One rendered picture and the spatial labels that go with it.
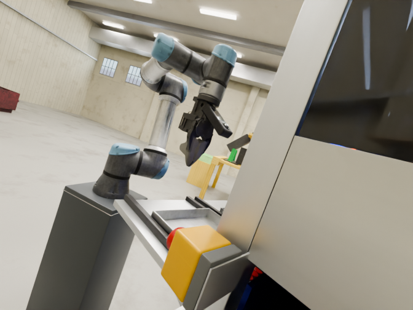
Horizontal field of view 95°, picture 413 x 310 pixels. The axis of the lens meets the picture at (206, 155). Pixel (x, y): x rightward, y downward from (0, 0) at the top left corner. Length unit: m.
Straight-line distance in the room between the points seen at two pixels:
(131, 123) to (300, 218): 11.28
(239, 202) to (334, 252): 0.13
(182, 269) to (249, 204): 0.13
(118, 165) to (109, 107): 11.66
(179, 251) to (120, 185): 0.66
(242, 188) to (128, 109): 11.46
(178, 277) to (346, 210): 0.22
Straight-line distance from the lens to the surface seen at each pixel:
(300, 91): 0.32
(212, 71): 0.59
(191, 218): 0.72
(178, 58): 0.65
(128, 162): 0.88
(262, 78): 8.87
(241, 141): 4.25
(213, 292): 0.29
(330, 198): 0.28
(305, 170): 0.29
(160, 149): 0.93
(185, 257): 0.28
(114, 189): 0.92
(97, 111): 13.05
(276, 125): 0.31
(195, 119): 0.55
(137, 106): 11.43
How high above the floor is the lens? 1.16
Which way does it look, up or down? 4 degrees down
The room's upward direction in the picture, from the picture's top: 20 degrees clockwise
